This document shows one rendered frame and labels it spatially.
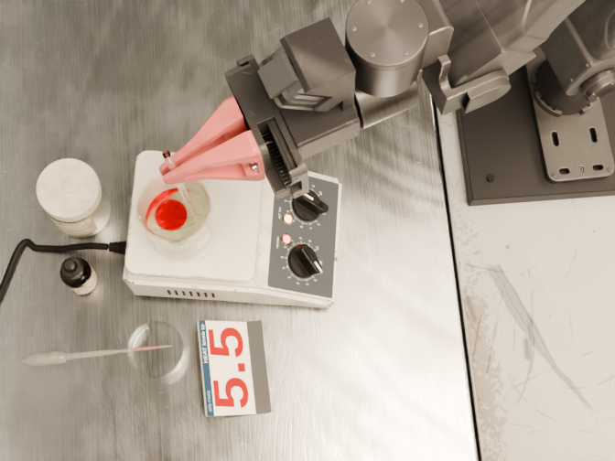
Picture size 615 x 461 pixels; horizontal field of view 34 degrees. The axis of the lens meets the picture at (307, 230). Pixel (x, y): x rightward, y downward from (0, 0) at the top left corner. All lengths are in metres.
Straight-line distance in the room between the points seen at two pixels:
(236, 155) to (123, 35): 0.39
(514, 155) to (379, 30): 0.38
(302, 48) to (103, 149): 0.42
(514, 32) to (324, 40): 0.15
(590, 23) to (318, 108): 0.30
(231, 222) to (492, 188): 0.27
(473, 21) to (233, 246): 0.31
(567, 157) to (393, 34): 0.40
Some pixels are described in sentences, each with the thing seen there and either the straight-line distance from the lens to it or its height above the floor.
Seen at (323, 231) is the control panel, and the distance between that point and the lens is 0.99.
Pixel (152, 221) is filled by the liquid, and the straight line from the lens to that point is 0.90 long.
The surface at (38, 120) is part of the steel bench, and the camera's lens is 1.09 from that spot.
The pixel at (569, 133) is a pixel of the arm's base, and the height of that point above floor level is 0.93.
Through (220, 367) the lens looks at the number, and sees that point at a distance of 0.97.
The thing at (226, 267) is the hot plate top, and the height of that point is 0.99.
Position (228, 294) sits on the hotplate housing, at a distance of 0.96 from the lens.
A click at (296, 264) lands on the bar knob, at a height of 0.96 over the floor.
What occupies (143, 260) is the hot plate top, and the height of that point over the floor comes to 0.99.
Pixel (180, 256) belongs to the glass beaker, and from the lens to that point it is 0.91.
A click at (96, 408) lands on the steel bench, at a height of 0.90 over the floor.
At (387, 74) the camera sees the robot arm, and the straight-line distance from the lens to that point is 0.71.
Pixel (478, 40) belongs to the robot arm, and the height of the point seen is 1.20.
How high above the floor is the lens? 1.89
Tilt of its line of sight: 75 degrees down
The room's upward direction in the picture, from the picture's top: 8 degrees clockwise
